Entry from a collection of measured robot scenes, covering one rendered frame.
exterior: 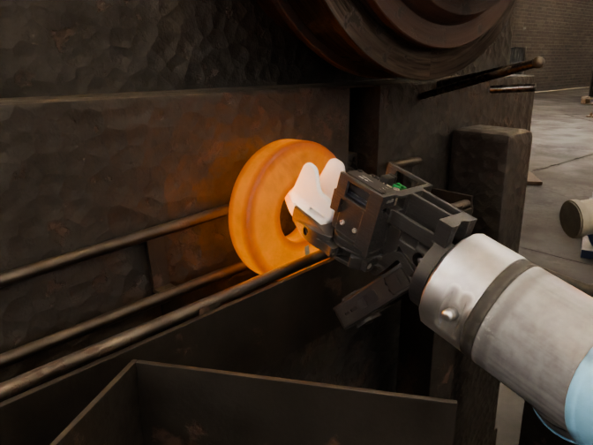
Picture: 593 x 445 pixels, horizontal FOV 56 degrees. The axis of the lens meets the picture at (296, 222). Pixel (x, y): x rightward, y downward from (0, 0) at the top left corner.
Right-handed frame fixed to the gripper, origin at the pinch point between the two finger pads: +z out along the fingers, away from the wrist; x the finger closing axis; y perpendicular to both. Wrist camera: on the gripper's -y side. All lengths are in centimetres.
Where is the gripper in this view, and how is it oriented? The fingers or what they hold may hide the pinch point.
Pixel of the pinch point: (292, 193)
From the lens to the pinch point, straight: 60.6
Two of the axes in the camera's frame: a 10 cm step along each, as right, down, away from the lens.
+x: -7.4, 1.9, -6.4
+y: 1.9, -8.6, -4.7
